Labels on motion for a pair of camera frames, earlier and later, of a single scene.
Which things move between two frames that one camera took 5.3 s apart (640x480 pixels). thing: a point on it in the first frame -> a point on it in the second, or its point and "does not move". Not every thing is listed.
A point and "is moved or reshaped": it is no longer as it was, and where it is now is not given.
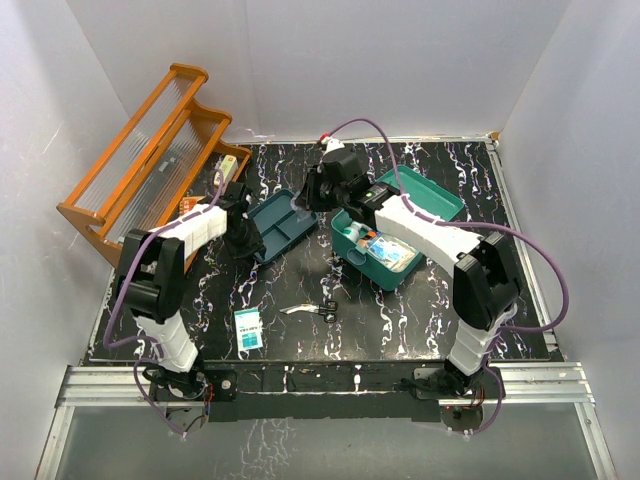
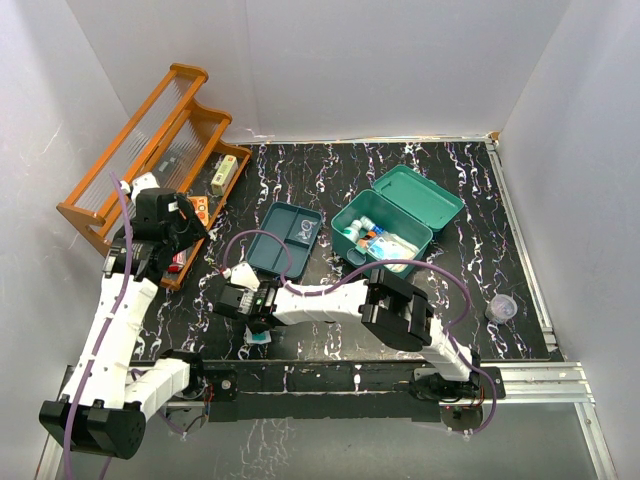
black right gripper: x=308 y=199 -> x=254 y=330
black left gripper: x=253 y=246 -> x=192 y=231
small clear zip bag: x=299 y=211 -> x=307 y=229
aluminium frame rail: x=564 y=383 does not move
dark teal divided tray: x=279 y=221 is moved or reshaped
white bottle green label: x=353 y=231 does not move
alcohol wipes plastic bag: x=396 y=252 does not move
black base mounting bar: x=330 y=390 does not move
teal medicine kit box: x=377 y=255 does not move
